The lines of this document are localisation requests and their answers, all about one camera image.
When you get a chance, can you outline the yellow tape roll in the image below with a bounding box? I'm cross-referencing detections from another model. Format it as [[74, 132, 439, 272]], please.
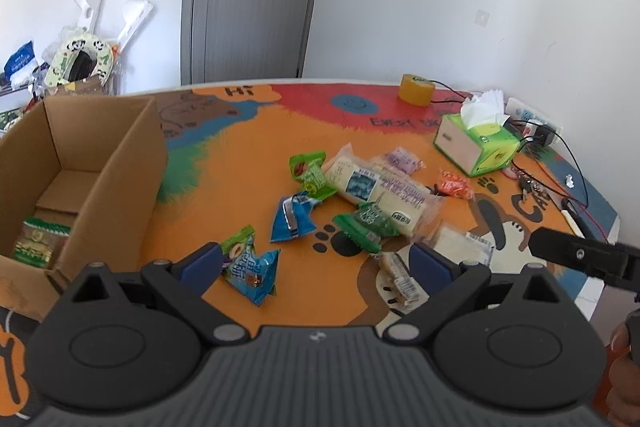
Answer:
[[398, 74, 435, 107]]

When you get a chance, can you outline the colourful printed table mat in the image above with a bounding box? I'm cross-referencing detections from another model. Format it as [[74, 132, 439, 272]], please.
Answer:
[[0, 79, 622, 414]]

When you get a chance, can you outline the green biscuit packet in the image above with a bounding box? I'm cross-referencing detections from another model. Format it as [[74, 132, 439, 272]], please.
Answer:
[[12, 217, 72, 269]]

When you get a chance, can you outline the red cable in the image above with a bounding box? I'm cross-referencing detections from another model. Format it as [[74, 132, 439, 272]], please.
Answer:
[[512, 156, 612, 244]]

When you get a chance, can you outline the short white foam board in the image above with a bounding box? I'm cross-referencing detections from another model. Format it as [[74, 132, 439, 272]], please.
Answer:
[[116, 0, 154, 54]]

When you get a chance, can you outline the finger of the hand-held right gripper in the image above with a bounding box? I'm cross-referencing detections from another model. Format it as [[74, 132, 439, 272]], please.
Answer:
[[530, 227, 640, 294]]

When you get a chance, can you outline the panda print toilet seat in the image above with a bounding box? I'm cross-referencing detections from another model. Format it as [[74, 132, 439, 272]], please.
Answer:
[[43, 34, 114, 88]]

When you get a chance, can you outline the white pen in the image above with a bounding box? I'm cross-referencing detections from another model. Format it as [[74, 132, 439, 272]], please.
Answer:
[[559, 199, 586, 238]]

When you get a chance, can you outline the green nut snack packet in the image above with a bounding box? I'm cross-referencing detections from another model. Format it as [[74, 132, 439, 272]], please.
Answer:
[[289, 150, 339, 202]]

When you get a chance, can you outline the clear white bread packet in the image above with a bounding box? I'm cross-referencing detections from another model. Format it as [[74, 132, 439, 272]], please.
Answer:
[[419, 224, 496, 269]]

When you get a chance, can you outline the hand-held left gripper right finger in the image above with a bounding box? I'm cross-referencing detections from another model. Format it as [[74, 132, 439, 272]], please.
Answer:
[[384, 243, 572, 344]]

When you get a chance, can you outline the brown cardboard box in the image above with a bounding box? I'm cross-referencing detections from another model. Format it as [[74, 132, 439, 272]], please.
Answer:
[[0, 96, 169, 323]]

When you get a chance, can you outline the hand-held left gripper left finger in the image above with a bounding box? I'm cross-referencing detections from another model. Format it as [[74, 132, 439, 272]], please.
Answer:
[[61, 243, 252, 349]]

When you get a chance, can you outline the black cable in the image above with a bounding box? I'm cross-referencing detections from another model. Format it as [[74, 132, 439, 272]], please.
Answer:
[[429, 80, 590, 208]]

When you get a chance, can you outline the blue snack packet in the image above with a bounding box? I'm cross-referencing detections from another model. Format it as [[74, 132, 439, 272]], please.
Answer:
[[270, 191, 322, 244]]

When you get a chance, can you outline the green white snack packet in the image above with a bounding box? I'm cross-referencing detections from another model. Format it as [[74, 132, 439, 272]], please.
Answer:
[[332, 202, 401, 254]]

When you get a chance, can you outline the green white tissue box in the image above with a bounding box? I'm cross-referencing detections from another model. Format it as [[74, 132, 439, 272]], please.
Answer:
[[432, 90, 521, 178]]

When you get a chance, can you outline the bunch of keys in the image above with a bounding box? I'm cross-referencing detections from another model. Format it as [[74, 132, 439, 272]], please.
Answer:
[[517, 177, 539, 204]]

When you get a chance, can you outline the blue plastic bag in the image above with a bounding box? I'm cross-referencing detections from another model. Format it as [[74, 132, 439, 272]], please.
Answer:
[[3, 40, 39, 78]]

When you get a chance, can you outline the brown cake packet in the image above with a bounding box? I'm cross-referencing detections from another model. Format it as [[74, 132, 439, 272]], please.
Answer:
[[375, 251, 426, 313]]

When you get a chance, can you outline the black charger plug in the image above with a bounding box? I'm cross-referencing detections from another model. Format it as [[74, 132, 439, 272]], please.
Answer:
[[532, 124, 556, 148]]

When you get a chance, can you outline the white power strip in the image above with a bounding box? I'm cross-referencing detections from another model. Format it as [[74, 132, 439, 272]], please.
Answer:
[[502, 97, 564, 144]]

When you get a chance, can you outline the open cardboard box with clutter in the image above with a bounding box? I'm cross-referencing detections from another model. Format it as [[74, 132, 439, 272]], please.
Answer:
[[44, 76, 117, 98]]

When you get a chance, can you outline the orange snack packet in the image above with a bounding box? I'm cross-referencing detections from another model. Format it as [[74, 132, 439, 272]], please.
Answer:
[[434, 169, 474, 200]]

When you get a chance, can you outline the long white bread packet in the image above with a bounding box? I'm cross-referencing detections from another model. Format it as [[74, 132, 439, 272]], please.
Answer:
[[322, 145, 444, 239]]

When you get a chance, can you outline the purple snack packet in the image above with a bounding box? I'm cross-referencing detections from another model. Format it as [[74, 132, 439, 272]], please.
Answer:
[[387, 147, 425, 176]]

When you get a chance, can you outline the blue green nut packet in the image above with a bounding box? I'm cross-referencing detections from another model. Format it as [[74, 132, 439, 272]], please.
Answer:
[[220, 225, 281, 307]]

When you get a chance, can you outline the person's right hand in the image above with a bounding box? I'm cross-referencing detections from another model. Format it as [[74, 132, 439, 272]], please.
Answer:
[[606, 322, 640, 427]]

